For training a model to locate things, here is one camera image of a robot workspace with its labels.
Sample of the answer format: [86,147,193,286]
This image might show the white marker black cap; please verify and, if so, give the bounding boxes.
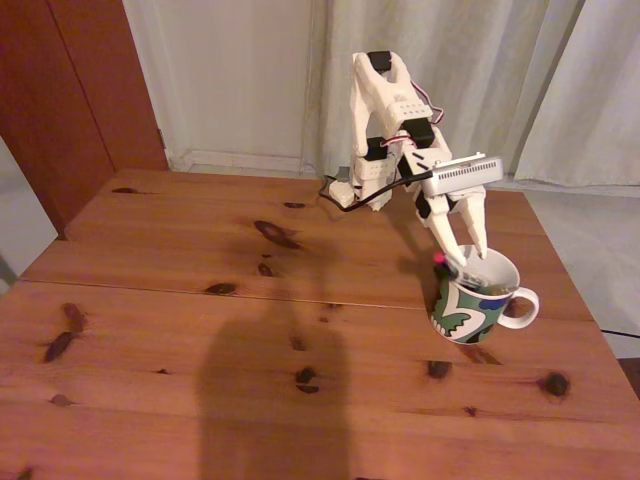
[452,262,494,291]

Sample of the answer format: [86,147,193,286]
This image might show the white green patterned mug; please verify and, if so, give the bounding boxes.
[429,243,540,346]

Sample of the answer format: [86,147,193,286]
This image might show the pale curtain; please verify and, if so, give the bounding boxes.
[299,0,586,187]
[512,0,640,190]

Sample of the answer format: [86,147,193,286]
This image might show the brown wooden door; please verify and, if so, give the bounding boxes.
[0,0,169,241]

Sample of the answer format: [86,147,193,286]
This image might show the white furniture panel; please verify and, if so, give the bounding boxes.
[0,135,60,296]

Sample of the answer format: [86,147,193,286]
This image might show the silver camera box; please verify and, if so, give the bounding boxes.
[422,154,504,197]

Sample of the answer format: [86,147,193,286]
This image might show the black camera cable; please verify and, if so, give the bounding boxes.
[317,169,435,213]

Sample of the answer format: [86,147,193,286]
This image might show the red white servo wires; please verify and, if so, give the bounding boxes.
[382,82,446,151]

